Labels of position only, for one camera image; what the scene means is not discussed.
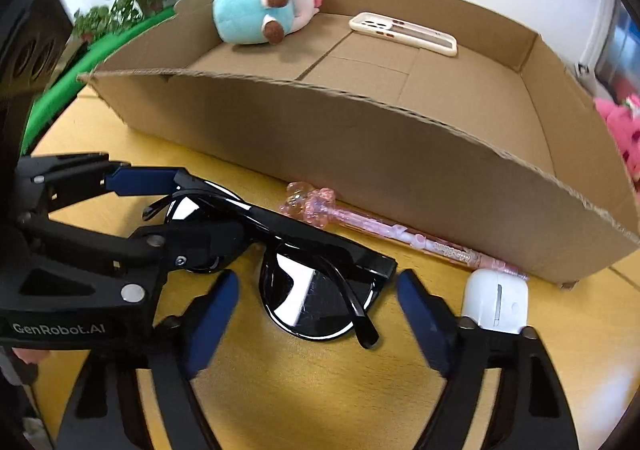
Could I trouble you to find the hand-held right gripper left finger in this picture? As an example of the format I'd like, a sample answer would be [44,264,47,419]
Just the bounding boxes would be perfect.
[57,269,240,450]

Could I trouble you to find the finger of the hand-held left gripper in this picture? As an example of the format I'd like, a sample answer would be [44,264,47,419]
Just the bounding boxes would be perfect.
[15,151,201,213]
[17,214,252,281]

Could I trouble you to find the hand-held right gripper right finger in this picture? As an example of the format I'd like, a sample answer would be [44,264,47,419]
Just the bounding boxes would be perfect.
[396,269,581,450]

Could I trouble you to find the black sunglasses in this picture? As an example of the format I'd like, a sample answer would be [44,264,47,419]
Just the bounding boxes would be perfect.
[142,175,398,350]

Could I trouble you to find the brown cardboard box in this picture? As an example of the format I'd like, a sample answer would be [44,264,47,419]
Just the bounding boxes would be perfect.
[77,0,640,287]

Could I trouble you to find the person's left hand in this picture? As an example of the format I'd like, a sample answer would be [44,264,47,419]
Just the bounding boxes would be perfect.
[10,347,51,366]

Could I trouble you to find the white earbud case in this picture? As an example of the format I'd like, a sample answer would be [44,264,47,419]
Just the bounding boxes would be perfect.
[460,268,531,335]

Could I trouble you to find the pink glitter pen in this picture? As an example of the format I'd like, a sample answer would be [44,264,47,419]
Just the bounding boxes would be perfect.
[278,181,530,281]

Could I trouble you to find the teal pink pig plush toy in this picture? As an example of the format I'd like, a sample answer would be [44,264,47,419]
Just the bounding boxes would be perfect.
[212,0,323,46]

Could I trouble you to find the pink strawberry plush toy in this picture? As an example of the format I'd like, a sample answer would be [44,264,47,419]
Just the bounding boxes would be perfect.
[592,92,640,193]

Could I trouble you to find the beige clear phone case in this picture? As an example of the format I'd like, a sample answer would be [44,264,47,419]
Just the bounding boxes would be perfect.
[348,12,458,58]

